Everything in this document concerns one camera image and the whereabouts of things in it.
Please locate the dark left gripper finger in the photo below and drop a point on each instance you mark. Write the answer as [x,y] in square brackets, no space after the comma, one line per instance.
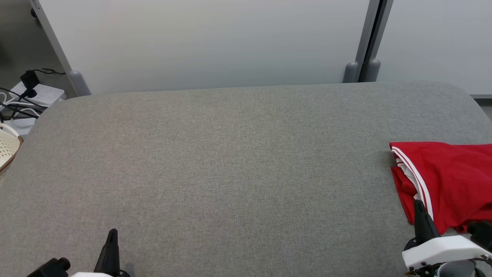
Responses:
[104,261]
[115,257]

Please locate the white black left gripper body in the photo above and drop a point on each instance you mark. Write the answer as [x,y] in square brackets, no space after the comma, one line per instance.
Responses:
[86,275]

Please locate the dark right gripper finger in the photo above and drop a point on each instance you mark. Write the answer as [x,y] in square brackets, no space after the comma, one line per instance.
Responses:
[423,229]

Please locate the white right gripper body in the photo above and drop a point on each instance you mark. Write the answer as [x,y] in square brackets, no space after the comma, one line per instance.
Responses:
[442,250]

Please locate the red white basketball jersey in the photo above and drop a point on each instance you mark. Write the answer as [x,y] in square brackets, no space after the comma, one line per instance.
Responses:
[457,181]

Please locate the grey fabric sofa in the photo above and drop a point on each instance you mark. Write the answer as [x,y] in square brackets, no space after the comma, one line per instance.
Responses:
[230,173]

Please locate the cream perforated laundry basket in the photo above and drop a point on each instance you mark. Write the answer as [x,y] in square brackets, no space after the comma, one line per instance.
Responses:
[7,148]

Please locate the white floor box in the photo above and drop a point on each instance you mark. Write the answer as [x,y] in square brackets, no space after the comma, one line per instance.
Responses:
[21,127]

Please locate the black plug adaptor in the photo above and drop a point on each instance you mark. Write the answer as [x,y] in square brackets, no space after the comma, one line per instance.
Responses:
[30,80]

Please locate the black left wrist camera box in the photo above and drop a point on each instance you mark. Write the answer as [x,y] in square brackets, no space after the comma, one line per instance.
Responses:
[50,269]

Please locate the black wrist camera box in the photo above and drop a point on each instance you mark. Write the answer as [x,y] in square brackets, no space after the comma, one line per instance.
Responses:
[50,269]
[482,232]

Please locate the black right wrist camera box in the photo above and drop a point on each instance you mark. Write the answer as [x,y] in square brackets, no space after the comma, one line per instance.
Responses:
[482,232]

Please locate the grey partition post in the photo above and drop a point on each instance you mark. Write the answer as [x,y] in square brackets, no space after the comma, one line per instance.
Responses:
[373,69]
[350,73]
[78,82]

